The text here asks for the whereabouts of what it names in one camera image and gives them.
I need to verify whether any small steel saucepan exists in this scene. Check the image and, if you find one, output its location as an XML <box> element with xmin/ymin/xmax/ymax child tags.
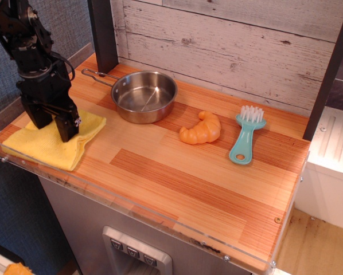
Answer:
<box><xmin>81</xmin><ymin>69</ymin><xmax>178</xmax><ymax>124</ymax></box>

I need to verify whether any clear acrylic edge guard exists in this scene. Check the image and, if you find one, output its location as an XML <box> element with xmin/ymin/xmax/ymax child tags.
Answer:
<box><xmin>0</xmin><ymin>137</ymin><xmax>310</xmax><ymax>275</ymax></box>

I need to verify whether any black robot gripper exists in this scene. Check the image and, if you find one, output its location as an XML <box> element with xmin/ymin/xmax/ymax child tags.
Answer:
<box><xmin>17</xmin><ymin>60</ymin><xmax>80</xmax><ymax>142</ymax></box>

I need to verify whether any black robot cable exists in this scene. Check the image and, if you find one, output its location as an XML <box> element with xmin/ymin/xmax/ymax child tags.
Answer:
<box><xmin>50</xmin><ymin>52</ymin><xmax>76</xmax><ymax>82</ymax></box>

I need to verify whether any grey cabinet with dispenser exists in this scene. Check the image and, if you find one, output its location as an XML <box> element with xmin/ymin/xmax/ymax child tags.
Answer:
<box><xmin>40</xmin><ymin>178</ymin><xmax>248</xmax><ymax>274</ymax></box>

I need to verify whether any teal dish brush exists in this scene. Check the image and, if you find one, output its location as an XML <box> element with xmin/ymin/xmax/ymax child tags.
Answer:
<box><xmin>229</xmin><ymin>105</ymin><xmax>266</xmax><ymax>165</ymax></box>

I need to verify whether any orange object bottom left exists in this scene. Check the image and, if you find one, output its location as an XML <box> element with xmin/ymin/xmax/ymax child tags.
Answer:
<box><xmin>3</xmin><ymin>262</ymin><xmax>34</xmax><ymax>275</ymax></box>

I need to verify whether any yellow towel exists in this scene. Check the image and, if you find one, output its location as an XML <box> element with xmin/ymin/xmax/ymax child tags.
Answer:
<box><xmin>2</xmin><ymin>110</ymin><xmax>106</xmax><ymax>171</ymax></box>

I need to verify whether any dark left shelf post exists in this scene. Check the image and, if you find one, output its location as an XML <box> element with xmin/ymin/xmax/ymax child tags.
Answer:
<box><xmin>87</xmin><ymin>0</ymin><xmax>119</xmax><ymax>73</ymax></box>

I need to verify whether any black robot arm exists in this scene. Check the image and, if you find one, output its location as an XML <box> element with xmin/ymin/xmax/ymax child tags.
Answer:
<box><xmin>0</xmin><ymin>1</ymin><xmax>81</xmax><ymax>142</ymax></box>

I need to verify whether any dark shelf post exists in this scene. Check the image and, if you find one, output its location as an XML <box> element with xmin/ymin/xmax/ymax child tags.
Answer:
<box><xmin>87</xmin><ymin>0</ymin><xmax>119</xmax><ymax>73</ymax></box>
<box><xmin>303</xmin><ymin>23</ymin><xmax>343</xmax><ymax>141</ymax></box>

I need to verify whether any dark right shelf post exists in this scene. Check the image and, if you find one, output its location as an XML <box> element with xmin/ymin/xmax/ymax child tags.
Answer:
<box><xmin>303</xmin><ymin>23</ymin><xmax>343</xmax><ymax>141</ymax></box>

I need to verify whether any orange toy croissant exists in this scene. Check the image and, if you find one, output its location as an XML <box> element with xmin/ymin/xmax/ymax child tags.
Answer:
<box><xmin>179</xmin><ymin>111</ymin><xmax>221</xmax><ymax>145</ymax></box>

